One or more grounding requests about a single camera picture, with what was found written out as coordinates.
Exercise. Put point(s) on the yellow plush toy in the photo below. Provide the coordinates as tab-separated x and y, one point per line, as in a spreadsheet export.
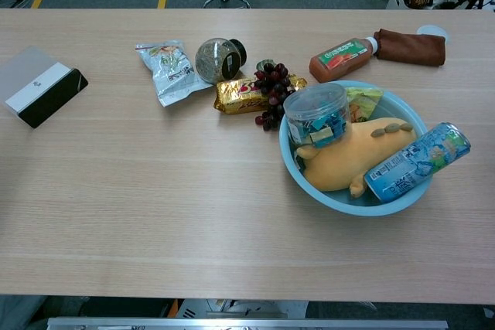
340	164

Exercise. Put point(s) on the green snack package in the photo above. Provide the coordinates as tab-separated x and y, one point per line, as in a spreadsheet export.
361	104

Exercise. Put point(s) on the blue drink can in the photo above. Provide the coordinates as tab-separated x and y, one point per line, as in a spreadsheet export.
410	164

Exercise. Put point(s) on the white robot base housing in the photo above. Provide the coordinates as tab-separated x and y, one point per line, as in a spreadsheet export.
239	308

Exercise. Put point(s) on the silver nut snack bag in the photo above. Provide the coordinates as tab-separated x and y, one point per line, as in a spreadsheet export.
170	71

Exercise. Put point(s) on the white and black box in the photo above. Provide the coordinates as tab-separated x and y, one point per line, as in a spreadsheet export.
38	86

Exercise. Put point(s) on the gold wrapped biscuit pack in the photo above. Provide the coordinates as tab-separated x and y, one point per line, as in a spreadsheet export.
236	96

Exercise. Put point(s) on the dark purple grape bunch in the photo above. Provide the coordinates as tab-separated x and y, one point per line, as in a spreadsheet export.
274	82

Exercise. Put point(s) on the glass jar black lid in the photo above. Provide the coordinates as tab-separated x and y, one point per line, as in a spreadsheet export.
216	60

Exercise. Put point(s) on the light blue plastic basin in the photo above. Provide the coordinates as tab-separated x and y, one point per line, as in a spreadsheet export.
328	200

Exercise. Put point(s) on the orange juice bottle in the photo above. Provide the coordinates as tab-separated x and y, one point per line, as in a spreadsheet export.
340	58

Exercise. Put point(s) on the brown cloth pouch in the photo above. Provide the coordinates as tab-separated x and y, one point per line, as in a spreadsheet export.
414	48

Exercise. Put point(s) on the white table grommet disc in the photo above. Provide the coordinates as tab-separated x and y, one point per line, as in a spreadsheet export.
431	30

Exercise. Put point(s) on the aluminium rail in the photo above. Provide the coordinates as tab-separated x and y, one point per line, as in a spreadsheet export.
247	324

